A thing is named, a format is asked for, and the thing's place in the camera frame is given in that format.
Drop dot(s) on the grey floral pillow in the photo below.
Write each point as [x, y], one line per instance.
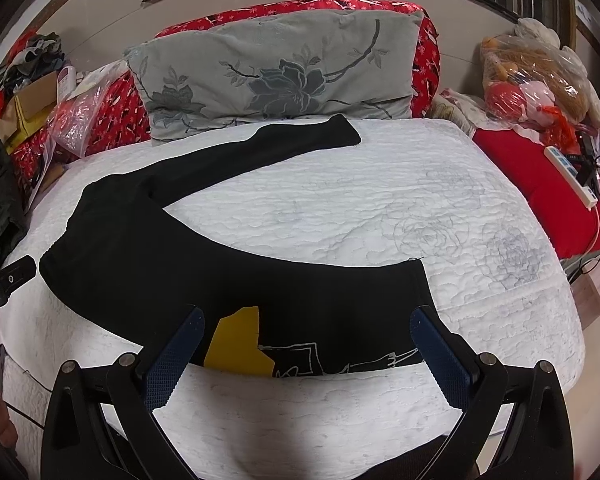
[358, 63]

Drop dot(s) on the red blanket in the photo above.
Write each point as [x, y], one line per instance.
[571, 228]

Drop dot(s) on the bagged plush toys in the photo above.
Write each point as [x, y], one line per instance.
[531, 80]

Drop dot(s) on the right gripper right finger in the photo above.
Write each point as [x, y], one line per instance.
[536, 443]

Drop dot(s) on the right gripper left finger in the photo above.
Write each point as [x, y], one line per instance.
[100, 422]

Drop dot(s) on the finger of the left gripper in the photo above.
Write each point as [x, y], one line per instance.
[14, 276]

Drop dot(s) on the white power strip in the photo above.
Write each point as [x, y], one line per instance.
[569, 173]

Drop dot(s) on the plastic bag with red cloth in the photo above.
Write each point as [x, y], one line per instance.
[73, 118]

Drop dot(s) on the clutter pile of boxes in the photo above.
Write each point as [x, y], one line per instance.
[28, 86]

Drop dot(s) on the black pants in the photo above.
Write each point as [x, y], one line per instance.
[126, 265]

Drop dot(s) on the white quilted bed cover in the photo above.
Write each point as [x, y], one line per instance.
[414, 188]

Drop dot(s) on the red floral quilt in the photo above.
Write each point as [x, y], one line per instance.
[122, 119]

